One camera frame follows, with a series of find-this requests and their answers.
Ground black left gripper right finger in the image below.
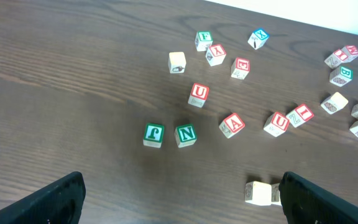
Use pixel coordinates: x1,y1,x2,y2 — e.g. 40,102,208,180
279,171,358,224

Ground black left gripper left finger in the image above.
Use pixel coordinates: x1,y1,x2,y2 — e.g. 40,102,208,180
0,171,86,224

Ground yellow C letter block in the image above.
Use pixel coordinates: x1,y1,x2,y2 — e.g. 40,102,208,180
244,181,272,206

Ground yellow O letter block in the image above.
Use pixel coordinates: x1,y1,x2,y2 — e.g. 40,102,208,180
272,183,282,206

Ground red U letter block middle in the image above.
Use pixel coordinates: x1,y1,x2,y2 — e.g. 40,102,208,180
264,112,290,137

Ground red u letter block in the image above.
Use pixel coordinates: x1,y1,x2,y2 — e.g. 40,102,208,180
264,112,290,137
188,83,209,108

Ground red I block middle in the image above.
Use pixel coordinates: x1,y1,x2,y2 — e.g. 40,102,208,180
286,103,314,128

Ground red i block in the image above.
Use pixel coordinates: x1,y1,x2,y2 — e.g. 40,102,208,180
324,49,348,69
286,103,314,128

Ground red A letter block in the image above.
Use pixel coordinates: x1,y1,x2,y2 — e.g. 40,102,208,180
219,113,246,139

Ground yellow block centre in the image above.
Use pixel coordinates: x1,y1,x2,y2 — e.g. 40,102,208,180
321,92,349,114

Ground green J letter block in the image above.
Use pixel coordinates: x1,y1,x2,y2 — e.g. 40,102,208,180
143,123,165,148

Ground green B letter block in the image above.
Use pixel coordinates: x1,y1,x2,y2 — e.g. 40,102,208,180
329,66,353,87

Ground green N letter block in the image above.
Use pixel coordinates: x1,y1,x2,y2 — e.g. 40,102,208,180
174,124,198,148

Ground red E letter block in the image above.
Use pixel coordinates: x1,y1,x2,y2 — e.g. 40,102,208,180
231,57,250,80

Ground red U letter block left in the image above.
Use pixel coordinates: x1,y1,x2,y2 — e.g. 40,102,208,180
188,83,209,108

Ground red I block top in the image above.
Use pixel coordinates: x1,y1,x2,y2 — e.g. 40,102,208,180
324,49,348,69

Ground red M letter block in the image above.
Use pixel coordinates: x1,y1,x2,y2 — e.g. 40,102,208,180
341,45,358,63

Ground blue X letter block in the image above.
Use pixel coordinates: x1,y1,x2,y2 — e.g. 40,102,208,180
247,28,270,50

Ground red X letter block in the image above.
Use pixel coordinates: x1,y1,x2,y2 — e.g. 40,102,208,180
206,44,227,66

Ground yellow block far left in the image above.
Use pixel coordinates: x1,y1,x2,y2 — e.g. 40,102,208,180
168,52,186,73

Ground green F letter block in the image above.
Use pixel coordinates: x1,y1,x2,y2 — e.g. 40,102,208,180
195,31,213,52

